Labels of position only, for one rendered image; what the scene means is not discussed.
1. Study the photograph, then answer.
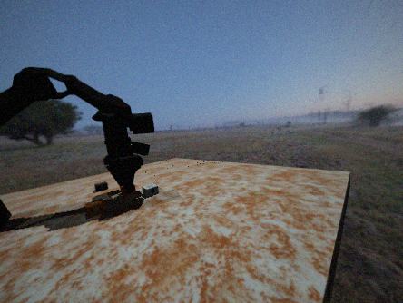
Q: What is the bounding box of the red block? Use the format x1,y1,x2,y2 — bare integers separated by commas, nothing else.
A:
120,185,136,195

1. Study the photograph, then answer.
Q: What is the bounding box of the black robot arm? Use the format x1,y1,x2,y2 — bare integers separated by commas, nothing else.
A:
0,67,154,156

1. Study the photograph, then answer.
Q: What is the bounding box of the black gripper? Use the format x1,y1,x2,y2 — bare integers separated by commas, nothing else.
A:
103,135,143,193

